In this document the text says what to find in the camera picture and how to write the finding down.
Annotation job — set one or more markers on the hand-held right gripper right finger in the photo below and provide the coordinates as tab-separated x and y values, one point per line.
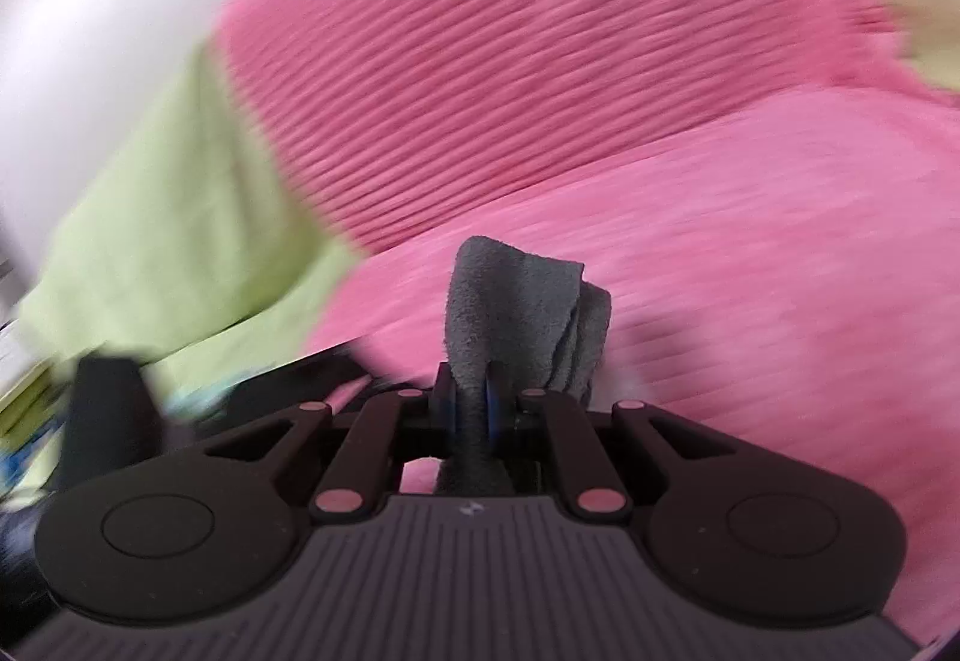
495	409

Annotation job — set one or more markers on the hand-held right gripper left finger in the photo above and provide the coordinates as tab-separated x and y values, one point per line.
448	407

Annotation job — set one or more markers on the grey cleaning cloth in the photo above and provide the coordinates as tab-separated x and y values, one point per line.
517	308

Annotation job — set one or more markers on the light green cloth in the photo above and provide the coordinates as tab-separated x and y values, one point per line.
187	241

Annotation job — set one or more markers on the pink ribbed blanket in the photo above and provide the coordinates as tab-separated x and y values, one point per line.
600	129

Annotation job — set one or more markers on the pale yellow cloth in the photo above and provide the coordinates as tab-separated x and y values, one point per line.
926	31

